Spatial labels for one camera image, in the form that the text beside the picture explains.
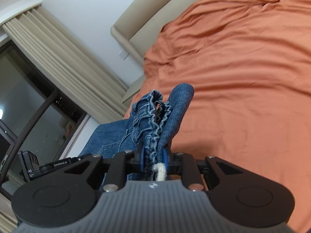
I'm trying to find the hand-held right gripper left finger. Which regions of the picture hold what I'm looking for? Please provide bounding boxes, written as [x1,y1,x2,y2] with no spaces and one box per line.
[64,146,146,192]

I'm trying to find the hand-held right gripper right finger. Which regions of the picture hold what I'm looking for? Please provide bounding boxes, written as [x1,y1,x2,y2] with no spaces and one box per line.
[162,149,243,191]

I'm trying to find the blue denim pants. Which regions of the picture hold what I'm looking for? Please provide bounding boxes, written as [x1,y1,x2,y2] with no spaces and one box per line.
[79,83,195,190]

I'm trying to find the dark framed window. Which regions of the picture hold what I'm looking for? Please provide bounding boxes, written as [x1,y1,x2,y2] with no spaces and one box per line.
[0,40,91,196]

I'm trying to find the beige pleated curtain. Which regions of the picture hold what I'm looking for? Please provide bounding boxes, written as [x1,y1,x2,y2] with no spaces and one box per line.
[2,7,130,125]

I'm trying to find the orange duvet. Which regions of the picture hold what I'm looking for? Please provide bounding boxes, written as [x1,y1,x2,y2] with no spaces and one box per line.
[123,0,311,231]

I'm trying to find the beige upholstered bed frame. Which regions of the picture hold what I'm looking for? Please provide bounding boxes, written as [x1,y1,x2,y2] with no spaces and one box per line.
[110,0,241,105]

